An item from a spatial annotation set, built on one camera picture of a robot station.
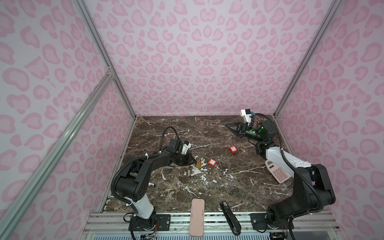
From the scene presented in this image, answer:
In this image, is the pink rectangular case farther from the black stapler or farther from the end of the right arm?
the end of the right arm

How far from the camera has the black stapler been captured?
0.69 metres

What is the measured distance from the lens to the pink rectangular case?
2.31 feet

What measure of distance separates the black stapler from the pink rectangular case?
11 centimetres
